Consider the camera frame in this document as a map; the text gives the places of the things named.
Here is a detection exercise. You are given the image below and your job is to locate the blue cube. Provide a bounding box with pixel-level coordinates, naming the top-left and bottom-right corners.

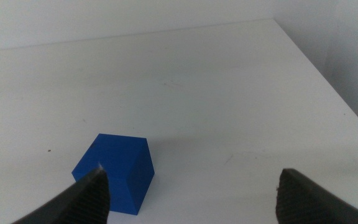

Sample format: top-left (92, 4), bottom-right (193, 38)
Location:
top-left (71, 133), bottom-right (155, 216)

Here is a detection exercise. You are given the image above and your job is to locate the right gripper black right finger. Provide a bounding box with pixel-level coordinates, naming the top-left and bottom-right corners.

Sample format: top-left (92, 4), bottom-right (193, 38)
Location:
top-left (275, 168), bottom-right (358, 224)

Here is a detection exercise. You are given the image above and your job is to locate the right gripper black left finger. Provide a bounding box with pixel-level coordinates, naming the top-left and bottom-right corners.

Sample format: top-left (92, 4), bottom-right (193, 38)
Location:
top-left (11, 167), bottom-right (111, 224)

